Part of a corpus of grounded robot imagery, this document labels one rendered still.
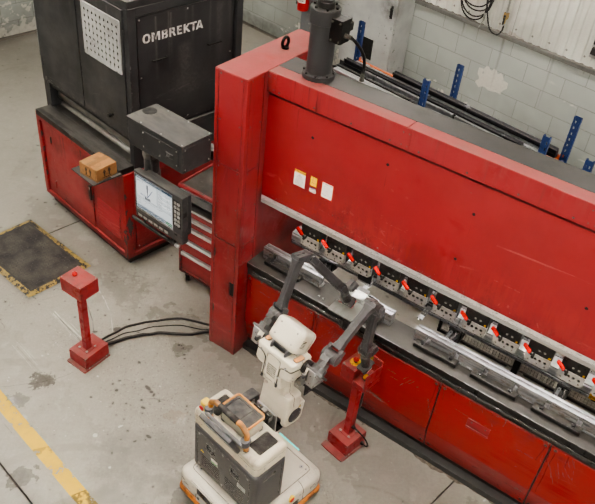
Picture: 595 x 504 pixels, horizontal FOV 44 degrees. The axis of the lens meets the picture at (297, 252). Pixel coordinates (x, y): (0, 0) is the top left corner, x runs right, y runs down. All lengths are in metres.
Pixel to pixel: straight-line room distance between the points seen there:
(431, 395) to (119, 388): 2.23
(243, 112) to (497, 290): 1.80
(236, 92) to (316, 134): 0.53
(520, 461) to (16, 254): 4.38
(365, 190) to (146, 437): 2.26
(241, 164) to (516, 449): 2.43
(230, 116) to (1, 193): 3.52
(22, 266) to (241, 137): 2.75
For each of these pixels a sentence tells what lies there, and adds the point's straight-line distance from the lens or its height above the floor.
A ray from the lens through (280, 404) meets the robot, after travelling 4.39.
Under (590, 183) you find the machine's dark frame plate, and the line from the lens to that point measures 4.00.
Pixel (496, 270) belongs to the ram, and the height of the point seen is 1.67.
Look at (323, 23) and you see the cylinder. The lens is 4.28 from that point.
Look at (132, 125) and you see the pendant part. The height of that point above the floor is 1.90.
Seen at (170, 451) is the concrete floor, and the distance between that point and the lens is 5.20.
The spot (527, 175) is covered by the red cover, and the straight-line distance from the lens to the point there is 3.90.
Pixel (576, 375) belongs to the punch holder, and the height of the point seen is 1.25.
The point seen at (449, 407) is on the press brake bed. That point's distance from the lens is 4.88.
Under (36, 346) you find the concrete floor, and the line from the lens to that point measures 5.95.
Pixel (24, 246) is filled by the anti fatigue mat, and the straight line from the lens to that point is 6.86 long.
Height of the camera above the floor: 4.21
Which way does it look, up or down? 39 degrees down
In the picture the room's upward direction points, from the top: 7 degrees clockwise
